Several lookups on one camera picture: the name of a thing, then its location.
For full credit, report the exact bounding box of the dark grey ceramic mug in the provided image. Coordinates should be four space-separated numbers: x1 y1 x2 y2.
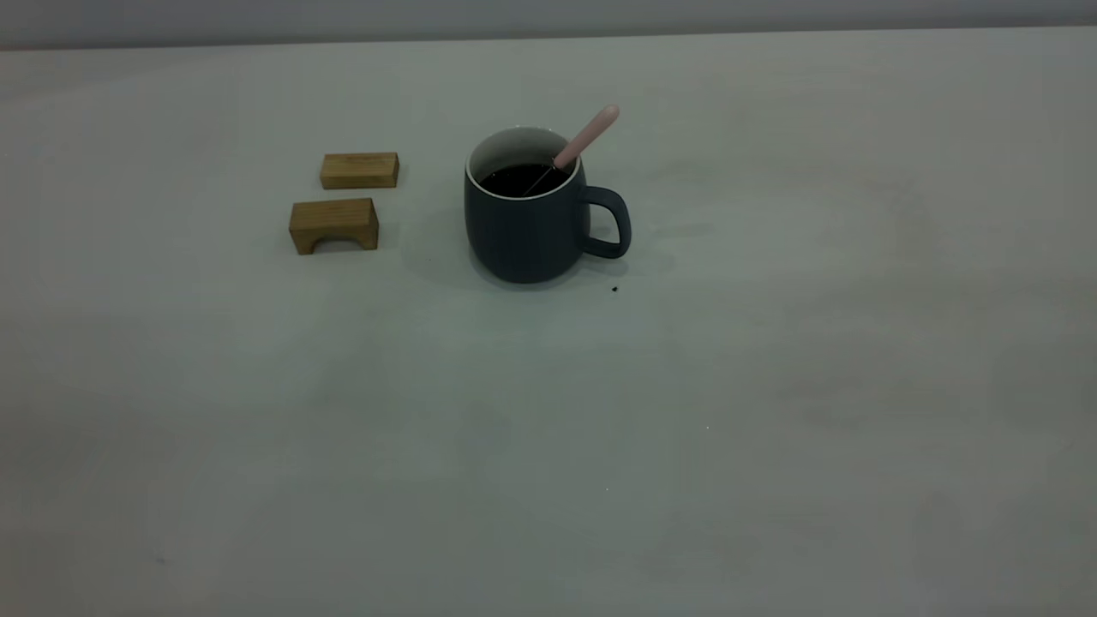
464 126 633 285

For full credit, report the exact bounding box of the pink handled metal spoon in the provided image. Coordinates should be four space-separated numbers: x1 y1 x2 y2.
523 105 620 195

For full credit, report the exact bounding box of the black coffee liquid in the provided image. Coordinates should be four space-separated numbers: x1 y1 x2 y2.
480 165 572 199

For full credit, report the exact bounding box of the arched wooden block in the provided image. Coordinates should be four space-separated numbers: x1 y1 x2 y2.
289 198 381 256

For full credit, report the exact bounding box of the flat rectangular wooden block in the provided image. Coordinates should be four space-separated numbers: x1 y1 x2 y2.
320 152 400 190

